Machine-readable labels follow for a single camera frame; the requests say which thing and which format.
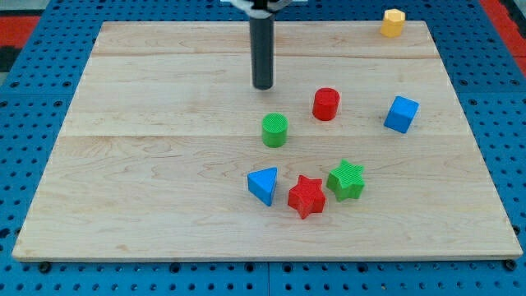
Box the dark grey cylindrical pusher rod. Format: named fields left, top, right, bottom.
left=249, top=15, right=275, bottom=90

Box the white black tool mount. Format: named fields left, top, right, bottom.
left=230, top=0, right=293, bottom=18

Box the red cylinder block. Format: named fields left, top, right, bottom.
left=312, top=87, right=340, bottom=121

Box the red star block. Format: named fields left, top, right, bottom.
left=288, top=175, right=326, bottom=220

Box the green star block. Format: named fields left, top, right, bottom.
left=326, top=159, right=365, bottom=202

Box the green cylinder block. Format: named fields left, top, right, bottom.
left=261, top=113, right=288, bottom=148

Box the yellow hexagon block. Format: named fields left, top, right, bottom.
left=380, top=8, right=406, bottom=38

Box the blue triangle block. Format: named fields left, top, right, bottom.
left=247, top=167, right=278, bottom=206

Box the light wooden board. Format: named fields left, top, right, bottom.
left=12, top=21, right=523, bottom=262

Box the blue cube block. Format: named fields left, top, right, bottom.
left=384, top=96, right=420, bottom=134

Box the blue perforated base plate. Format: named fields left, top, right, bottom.
left=1, top=1, right=525, bottom=295

